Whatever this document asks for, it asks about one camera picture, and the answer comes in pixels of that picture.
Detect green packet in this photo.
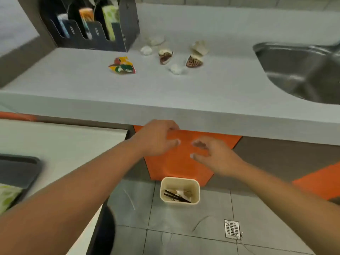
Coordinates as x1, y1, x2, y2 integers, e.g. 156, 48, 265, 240
102, 5, 120, 42

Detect metal floor drain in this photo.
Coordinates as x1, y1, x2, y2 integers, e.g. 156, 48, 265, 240
224, 220, 242, 240

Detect orange cabinet panel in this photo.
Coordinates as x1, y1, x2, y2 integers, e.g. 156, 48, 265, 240
133, 125, 242, 187
292, 162, 340, 201

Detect person's left forearm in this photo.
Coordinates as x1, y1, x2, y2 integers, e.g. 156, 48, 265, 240
0, 138, 145, 255

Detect person's left hand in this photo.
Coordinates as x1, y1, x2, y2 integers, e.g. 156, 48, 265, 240
131, 119, 181, 157

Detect black chopsticks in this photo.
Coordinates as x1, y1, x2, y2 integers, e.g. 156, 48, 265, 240
164, 190, 192, 203

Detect dark grey tray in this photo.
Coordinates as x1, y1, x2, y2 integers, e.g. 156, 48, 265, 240
0, 154, 43, 210

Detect stainless steel sink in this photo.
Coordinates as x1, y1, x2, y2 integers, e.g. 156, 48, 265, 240
253, 42, 340, 105

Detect cream plastic waste bin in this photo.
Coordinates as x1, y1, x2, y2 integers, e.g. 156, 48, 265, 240
160, 177, 200, 205

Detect dark blue desk organizer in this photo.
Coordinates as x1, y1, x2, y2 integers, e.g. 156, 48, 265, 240
40, 0, 140, 52

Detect colourful crumpled snack wrapper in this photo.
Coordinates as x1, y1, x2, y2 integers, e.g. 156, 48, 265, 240
109, 57, 136, 74

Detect blue white packet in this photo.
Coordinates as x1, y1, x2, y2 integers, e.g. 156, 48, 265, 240
57, 14, 70, 38

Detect person's right hand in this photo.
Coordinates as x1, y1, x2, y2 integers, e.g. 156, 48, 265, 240
190, 136, 246, 178

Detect leopard patterned paper cup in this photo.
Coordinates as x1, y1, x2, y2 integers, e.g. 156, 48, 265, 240
186, 41, 209, 68

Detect person's right forearm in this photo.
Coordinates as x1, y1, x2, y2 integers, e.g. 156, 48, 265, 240
234, 160, 340, 255

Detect green patterned tissue pack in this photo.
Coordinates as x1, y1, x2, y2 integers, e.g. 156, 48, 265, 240
0, 184, 23, 215

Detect orange packet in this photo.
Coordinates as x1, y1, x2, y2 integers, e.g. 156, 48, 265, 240
79, 7, 94, 39

